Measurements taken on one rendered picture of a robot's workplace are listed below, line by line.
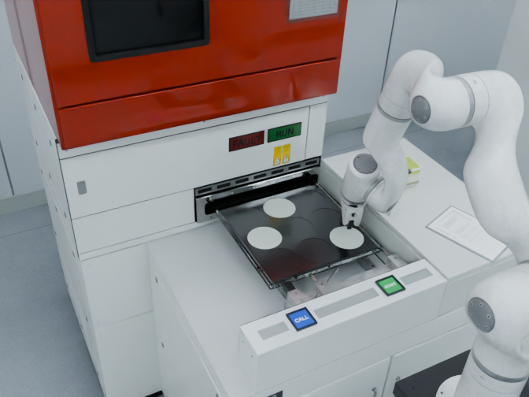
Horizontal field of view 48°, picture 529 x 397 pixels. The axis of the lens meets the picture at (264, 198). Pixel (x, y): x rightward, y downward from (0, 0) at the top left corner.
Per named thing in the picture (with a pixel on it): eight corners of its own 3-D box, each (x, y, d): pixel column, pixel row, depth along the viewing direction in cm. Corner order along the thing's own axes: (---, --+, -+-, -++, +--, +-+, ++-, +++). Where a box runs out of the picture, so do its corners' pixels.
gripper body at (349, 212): (370, 209, 160) (362, 228, 170) (367, 177, 165) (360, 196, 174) (342, 209, 160) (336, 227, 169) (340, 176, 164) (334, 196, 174)
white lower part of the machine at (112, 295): (68, 299, 271) (34, 146, 222) (231, 249, 303) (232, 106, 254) (111, 424, 221) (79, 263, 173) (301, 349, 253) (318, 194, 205)
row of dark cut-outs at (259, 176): (194, 194, 180) (194, 188, 178) (317, 163, 197) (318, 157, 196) (195, 196, 179) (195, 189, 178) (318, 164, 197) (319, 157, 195)
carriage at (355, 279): (283, 308, 157) (283, 300, 155) (393, 268, 171) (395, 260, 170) (298, 328, 151) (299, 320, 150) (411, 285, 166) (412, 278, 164)
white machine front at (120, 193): (77, 256, 175) (54, 139, 151) (313, 190, 206) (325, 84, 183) (80, 262, 172) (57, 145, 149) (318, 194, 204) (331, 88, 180)
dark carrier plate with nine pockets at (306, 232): (220, 211, 182) (220, 209, 182) (315, 185, 196) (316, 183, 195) (272, 283, 158) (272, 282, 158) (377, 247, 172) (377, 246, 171)
